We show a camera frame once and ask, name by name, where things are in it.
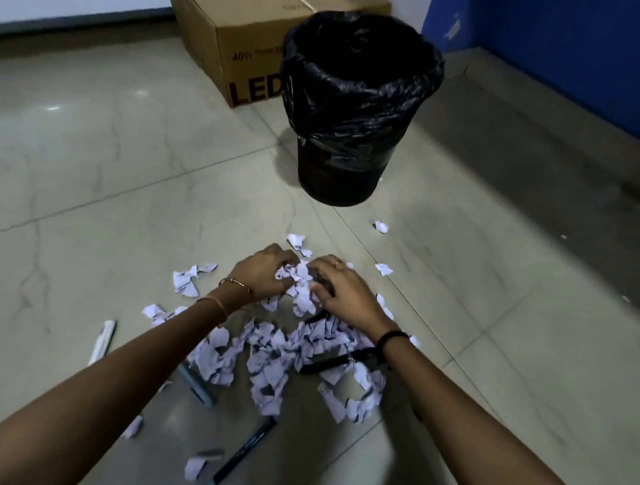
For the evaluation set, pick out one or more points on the grey-blue marker pen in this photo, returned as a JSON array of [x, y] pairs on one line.
[[199, 387]]

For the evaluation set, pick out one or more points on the white marker pen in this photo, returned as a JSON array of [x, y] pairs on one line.
[[101, 343]]

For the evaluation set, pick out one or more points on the person's left fingers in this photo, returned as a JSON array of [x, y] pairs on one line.
[[286, 261]]

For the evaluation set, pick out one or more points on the black plastic bin liner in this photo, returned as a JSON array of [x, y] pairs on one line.
[[360, 85]]

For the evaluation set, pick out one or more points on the person's left forearm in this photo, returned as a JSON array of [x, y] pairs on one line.
[[115, 379]]

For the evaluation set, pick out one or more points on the black wristband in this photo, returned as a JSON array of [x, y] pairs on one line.
[[389, 337]]

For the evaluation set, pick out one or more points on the brown cardboard box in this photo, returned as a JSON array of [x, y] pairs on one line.
[[235, 45]]

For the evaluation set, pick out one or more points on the red thread wristband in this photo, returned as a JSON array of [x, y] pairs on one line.
[[216, 304]]

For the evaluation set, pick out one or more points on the black round trash bin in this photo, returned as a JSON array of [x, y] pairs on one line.
[[345, 182]]

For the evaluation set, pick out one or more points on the person's right fingers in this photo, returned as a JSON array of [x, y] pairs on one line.
[[327, 267]]

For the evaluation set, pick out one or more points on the person's right hand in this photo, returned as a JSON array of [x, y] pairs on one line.
[[350, 300]]

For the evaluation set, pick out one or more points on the thin gold bangle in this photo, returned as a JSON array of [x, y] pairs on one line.
[[236, 283]]

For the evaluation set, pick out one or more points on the black marker pen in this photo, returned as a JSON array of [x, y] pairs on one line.
[[246, 448]]

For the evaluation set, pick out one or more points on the person's left hand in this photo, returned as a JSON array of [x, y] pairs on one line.
[[252, 276]]

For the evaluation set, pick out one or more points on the person's right forearm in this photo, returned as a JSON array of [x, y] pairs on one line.
[[460, 414]]

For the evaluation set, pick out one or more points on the pile of torn paper scraps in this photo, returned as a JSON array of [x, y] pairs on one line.
[[272, 357]]

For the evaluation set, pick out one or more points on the black slim pen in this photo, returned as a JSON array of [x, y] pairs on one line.
[[332, 362], [317, 317]]

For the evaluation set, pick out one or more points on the handful of white paper bits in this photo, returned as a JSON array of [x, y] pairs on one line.
[[300, 287]]

